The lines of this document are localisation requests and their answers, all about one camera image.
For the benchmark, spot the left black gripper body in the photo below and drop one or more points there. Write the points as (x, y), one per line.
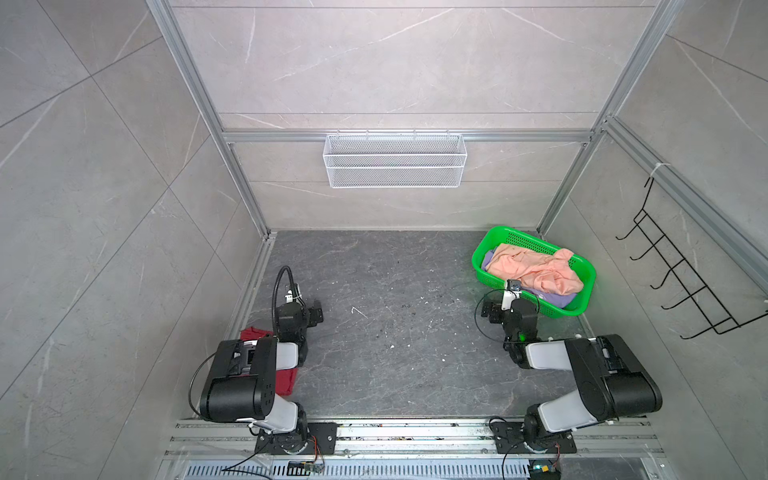
(314, 312)

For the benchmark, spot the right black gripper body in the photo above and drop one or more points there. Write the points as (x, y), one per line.
(494, 311)

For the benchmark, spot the salmon pink t shirt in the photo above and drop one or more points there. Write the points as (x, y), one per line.
(537, 270)

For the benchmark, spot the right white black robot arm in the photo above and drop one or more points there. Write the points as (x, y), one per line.
(610, 381)

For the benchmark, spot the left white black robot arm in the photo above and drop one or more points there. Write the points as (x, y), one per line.
(242, 383)

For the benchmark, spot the purple t shirt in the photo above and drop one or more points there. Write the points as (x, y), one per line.
(555, 298)

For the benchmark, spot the folded dark red t shirt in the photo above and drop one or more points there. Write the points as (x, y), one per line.
(285, 377)

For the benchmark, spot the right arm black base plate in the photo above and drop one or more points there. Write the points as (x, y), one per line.
(516, 437)

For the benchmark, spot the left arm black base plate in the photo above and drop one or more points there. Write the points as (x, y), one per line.
(315, 438)

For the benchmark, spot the white wire mesh shelf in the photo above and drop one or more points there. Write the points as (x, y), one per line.
(368, 161)

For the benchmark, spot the aluminium rail base frame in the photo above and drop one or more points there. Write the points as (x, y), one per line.
(416, 448)

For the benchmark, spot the black wire hook rack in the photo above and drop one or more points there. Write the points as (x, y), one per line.
(717, 318)

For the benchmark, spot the aluminium frame profiles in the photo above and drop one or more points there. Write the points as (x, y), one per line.
(742, 250)

